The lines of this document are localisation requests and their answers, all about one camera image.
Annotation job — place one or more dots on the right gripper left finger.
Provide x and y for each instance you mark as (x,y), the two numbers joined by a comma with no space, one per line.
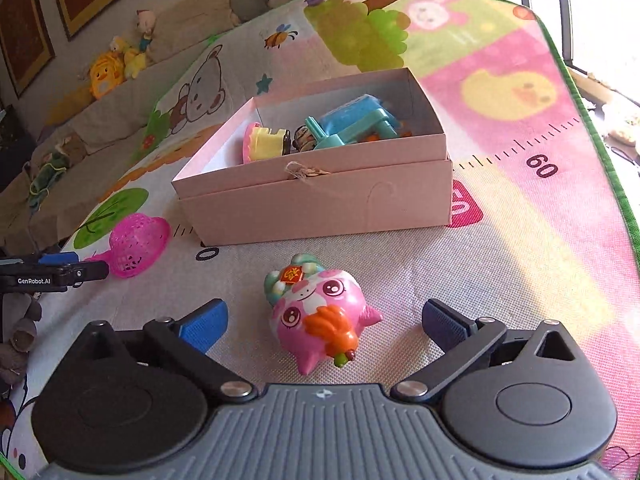
(182,346)

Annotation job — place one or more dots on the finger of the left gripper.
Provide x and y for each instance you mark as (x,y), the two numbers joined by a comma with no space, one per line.
(59,258)
(31,277)

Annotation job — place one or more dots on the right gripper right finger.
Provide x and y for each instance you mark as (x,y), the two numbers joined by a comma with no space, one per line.
(466,346)

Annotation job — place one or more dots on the pink plastic strainer scoop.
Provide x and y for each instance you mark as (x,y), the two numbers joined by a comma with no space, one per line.
(135,244)

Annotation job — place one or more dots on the pink round stamp toy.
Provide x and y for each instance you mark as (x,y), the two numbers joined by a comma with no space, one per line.
(261,143)

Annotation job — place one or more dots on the teal plastic toy tool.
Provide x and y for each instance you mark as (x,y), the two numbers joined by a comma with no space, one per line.
(375,122)

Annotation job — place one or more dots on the cartoon figurine red white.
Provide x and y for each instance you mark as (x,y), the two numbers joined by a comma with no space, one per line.
(303,140)

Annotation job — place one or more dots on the blue white wet wipes pack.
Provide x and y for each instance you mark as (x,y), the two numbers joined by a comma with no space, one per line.
(340,118)

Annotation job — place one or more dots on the gloved left hand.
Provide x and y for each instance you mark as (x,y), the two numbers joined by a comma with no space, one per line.
(20,313)

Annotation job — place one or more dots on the green cloth on sofa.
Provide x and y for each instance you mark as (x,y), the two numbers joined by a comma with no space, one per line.
(52,169)

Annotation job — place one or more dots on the beige covered sofa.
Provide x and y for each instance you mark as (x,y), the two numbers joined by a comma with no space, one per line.
(103,140)

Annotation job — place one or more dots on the colourful cartoon play mat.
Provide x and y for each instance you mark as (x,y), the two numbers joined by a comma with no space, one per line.
(540,226)

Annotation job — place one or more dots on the pink cardboard box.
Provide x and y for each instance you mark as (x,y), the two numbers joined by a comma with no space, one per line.
(376,186)

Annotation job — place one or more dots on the yellow duck plush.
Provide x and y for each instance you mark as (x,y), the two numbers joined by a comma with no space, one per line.
(106,73)

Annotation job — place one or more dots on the yellow small plush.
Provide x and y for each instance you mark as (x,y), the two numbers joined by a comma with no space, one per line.
(134,60)

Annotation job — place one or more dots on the small doll red hat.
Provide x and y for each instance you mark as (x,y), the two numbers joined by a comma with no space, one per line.
(146,21)

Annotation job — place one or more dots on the beige pillow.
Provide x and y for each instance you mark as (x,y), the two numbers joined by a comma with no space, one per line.
(188,23)

